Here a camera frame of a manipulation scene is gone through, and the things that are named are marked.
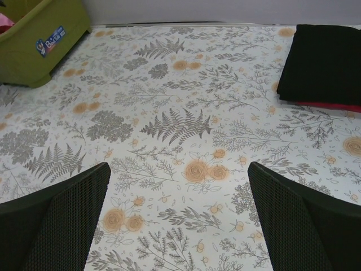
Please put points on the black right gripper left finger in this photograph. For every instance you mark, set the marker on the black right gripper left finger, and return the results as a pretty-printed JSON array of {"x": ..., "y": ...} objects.
[{"x": 53, "y": 228}]

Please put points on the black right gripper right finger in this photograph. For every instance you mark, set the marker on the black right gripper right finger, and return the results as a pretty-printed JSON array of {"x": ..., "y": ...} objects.
[{"x": 304, "y": 229}]

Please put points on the folded red t shirt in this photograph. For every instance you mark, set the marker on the folded red t shirt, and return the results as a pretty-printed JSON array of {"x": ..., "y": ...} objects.
[{"x": 331, "y": 106}]

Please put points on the folded black t shirt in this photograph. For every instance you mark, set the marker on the folded black t shirt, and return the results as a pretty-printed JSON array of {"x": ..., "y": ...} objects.
[{"x": 323, "y": 66}]

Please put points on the green plastic bin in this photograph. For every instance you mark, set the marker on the green plastic bin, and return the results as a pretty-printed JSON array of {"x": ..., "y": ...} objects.
[{"x": 42, "y": 34}]

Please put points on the pink crumpled t shirt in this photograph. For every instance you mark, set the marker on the pink crumpled t shirt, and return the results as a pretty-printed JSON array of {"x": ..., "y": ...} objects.
[{"x": 5, "y": 21}]

